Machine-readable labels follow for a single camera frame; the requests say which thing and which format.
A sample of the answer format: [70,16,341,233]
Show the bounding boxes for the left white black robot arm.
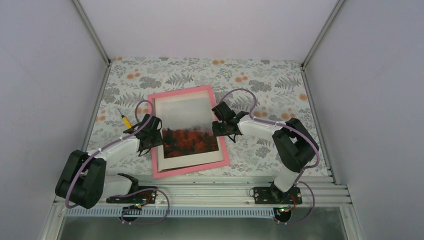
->
[55,114,163,209]

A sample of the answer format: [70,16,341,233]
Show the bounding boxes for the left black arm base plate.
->
[105,186,157,205]

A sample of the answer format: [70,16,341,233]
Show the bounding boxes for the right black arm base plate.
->
[248,184,303,205]

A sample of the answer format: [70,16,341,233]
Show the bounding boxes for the aluminium rail base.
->
[41,175,364,240]

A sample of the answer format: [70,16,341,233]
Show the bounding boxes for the yellow screwdriver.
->
[118,109,132,129]

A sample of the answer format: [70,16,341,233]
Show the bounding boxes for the floral patterned table mat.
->
[87,57,319,177]

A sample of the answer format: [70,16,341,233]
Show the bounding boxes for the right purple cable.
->
[218,88,322,226]

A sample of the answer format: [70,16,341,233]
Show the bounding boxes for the right aluminium corner post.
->
[301,0,346,72]

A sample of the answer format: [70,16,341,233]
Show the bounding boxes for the pink picture frame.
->
[148,85,230,179]

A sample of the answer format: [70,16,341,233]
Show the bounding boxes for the left aluminium corner post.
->
[71,0,111,66]

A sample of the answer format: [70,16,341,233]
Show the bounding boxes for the aluminium corner post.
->
[71,0,111,66]
[301,0,346,72]

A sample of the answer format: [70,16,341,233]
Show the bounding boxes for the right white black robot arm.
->
[211,102,320,204]

